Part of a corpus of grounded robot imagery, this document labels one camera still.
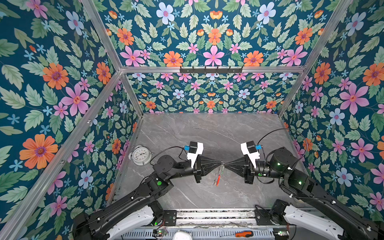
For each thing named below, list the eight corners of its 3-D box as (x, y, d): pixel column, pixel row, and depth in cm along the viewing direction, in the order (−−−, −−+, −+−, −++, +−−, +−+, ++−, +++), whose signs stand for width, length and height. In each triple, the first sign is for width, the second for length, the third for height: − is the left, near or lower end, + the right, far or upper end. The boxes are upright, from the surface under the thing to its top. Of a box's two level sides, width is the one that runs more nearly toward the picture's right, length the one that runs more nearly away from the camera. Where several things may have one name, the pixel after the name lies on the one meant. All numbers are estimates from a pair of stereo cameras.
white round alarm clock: (129, 166, 94) (125, 162, 90) (134, 149, 102) (132, 145, 98) (149, 166, 94) (147, 162, 90) (153, 149, 102) (151, 145, 98)
